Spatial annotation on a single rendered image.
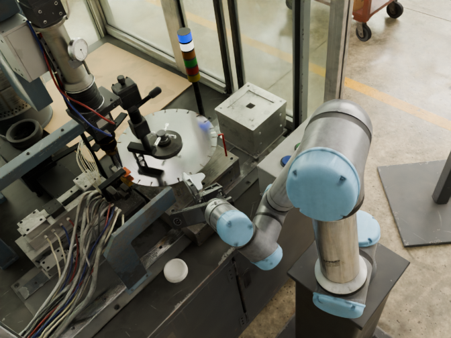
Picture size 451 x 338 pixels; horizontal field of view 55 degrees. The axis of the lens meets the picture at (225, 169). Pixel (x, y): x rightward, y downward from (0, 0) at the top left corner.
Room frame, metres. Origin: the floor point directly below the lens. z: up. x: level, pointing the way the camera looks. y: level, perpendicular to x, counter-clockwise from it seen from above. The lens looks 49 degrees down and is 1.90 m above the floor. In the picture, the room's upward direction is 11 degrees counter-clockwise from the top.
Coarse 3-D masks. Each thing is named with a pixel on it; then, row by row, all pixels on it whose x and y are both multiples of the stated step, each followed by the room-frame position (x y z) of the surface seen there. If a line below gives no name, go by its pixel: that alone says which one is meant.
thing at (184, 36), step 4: (184, 28) 1.26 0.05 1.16; (188, 28) 1.25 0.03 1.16; (180, 32) 1.24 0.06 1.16; (184, 32) 1.23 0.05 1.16; (188, 32) 1.23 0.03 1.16; (180, 36) 1.22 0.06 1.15; (184, 36) 1.22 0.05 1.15; (188, 36) 1.22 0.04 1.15; (180, 40) 1.23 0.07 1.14; (184, 40) 1.22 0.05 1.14; (188, 40) 1.22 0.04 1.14
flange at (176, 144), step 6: (168, 132) 1.00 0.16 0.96; (174, 132) 1.00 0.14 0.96; (150, 138) 0.99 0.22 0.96; (156, 138) 0.97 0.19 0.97; (168, 138) 0.96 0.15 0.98; (180, 138) 0.97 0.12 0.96; (150, 144) 0.96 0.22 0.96; (162, 144) 0.94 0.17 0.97; (168, 144) 0.94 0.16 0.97; (174, 144) 0.94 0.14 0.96; (180, 144) 0.94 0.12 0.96; (162, 150) 0.93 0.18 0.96; (168, 150) 0.92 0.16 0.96; (174, 150) 0.92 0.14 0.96; (156, 156) 0.91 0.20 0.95; (162, 156) 0.91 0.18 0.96; (168, 156) 0.91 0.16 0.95
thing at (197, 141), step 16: (160, 112) 1.12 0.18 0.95; (176, 112) 1.10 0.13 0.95; (192, 112) 1.09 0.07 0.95; (128, 128) 1.07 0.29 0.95; (160, 128) 1.04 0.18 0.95; (176, 128) 1.03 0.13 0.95; (192, 128) 1.01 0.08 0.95; (208, 128) 1.00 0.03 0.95; (128, 144) 0.99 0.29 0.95; (192, 144) 0.94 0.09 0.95; (208, 144) 0.93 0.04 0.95; (128, 160) 0.92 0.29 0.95; (144, 160) 0.91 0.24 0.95; (160, 160) 0.90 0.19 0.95; (176, 160) 0.89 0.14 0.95; (192, 160) 0.87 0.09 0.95; (208, 160) 0.86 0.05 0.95; (128, 176) 0.86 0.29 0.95; (144, 176) 0.85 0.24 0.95; (160, 176) 0.83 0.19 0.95; (176, 176) 0.82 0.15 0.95
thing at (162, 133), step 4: (168, 124) 1.00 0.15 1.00; (164, 128) 0.98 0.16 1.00; (152, 132) 0.97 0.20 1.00; (156, 132) 0.97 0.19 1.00; (160, 132) 0.96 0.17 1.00; (164, 132) 0.96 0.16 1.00; (160, 136) 0.95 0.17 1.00; (164, 136) 0.95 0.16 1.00; (168, 136) 0.95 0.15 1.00; (172, 136) 0.94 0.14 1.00; (176, 136) 0.94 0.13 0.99; (156, 140) 0.94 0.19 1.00; (160, 140) 0.95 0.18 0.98; (164, 140) 0.95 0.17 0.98; (156, 144) 0.92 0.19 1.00
